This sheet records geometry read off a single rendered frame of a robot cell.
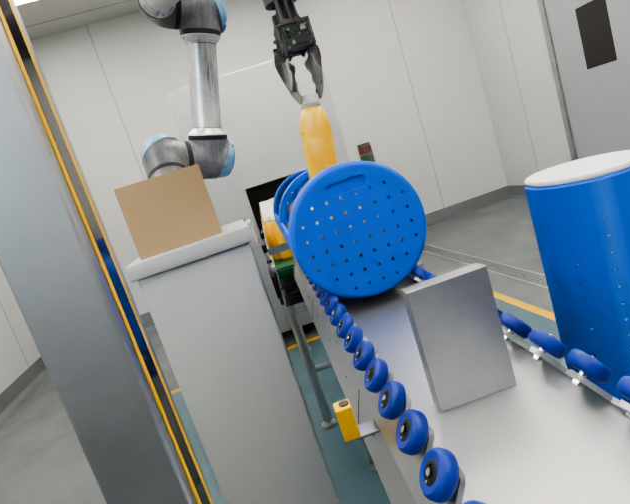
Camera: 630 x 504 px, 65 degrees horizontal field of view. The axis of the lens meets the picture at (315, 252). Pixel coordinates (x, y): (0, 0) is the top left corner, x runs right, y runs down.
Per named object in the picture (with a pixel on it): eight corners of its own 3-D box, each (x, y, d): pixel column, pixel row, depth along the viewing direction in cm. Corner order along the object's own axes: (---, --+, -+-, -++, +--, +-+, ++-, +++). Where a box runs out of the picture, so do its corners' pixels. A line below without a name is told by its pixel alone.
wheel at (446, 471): (446, 463, 41) (467, 469, 41) (427, 435, 45) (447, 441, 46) (427, 510, 41) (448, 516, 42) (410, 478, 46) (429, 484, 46)
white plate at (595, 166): (674, 142, 116) (675, 147, 116) (573, 157, 142) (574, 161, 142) (594, 177, 107) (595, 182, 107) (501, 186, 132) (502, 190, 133)
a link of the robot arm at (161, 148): (146, 193, 143) (137, 161, 150) (192, 189, 149) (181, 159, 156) (148, 162, 134) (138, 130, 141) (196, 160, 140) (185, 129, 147)
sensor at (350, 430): (346, 444, 64) (335, 411, 63) (342, 433, 67) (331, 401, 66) (401, 424, 64) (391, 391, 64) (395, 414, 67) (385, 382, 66)
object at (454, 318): (441, 413, 59) (406, 293, 56) (429, 398, 63) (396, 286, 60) (517, 384, 59) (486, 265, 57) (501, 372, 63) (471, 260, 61)
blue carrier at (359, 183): (317, 319, 102) (270, 188, 97) (288, 255, 188) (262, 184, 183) (444, 271, 104) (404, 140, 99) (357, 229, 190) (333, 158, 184)
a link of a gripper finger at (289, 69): (289, 103, 100) (282, 55, 99) (287, 107, 106) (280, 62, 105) (304, 101, 101) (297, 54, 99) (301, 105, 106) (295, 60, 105)
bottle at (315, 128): (332, 183, 114) (317, 101, 111) (347, 181, 108) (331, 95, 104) (305, 189, 111) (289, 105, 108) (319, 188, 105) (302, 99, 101)
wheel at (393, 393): (395, 388, 56) (411, 393, 56) (384, 372, 60) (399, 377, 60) (381, 423, 56) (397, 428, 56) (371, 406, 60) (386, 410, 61)
